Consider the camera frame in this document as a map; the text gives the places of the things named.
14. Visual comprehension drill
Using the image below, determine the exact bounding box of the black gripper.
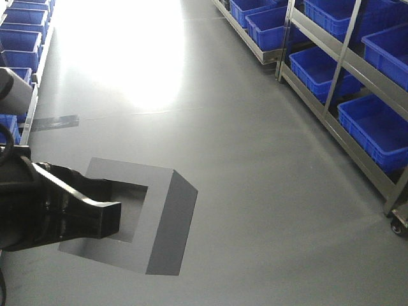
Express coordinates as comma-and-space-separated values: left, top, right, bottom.
1, 145, 122, 252

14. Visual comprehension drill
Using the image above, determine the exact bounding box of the gray square base block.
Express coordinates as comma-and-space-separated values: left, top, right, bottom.
59, 157, 198, 275

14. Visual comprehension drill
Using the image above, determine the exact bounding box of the gray cylinder robot part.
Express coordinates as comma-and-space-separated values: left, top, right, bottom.
0, 67, 33, 115

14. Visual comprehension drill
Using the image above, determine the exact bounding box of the steel shelf rack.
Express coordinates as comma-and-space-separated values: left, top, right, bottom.
215, 1, 407, 238

